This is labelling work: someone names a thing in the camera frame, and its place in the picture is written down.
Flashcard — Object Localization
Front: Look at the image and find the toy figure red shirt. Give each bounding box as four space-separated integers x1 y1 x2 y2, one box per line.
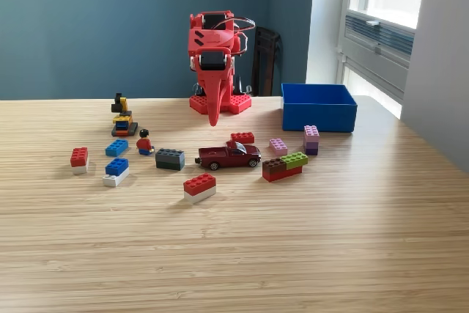
136 128 156 156

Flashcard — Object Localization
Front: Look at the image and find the pink purple brick stack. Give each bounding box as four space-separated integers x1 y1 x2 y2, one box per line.
303 125 320 156

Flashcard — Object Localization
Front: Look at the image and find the single blue brick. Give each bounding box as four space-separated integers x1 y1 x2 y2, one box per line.
105 139 130 158

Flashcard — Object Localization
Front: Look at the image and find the blue plastic bin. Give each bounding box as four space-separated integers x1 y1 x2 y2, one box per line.
281 83 358 133

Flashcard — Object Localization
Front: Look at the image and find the black table clamp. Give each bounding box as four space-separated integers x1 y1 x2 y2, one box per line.
233 75 254 97

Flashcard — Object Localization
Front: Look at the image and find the dark folded chair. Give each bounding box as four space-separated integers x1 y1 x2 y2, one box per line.
251 26 284 97

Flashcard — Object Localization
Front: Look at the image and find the flat red brick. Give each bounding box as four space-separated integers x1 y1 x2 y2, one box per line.
230 131 256 144

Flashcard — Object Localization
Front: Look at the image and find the dark red toy pickup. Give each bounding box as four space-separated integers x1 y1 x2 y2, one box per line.
194 140 262 172

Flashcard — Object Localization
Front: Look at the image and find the grey brick stack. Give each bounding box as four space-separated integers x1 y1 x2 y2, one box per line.
155 148 185 172

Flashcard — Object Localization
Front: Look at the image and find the yellow toy digger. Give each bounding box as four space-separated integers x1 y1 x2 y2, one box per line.
111 92 139 138

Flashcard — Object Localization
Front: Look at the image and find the long red white brick stack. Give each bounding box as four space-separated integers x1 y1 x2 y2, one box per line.
182 172 217 205

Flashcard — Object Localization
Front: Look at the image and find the brown green red brick stack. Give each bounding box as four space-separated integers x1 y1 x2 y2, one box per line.
262 152 309 183

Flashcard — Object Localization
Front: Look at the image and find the blue white brick stack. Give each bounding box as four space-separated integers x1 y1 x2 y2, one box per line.
102 157 130 187

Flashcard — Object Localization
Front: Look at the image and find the small red white brick stack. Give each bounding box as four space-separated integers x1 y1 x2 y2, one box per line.
70 147 90 175

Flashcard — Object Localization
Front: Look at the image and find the grey slatted window vent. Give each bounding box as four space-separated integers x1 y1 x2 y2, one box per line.
344 12 417 59

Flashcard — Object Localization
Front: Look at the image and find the arm servo cable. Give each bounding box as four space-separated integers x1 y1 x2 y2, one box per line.
213 15 256 35

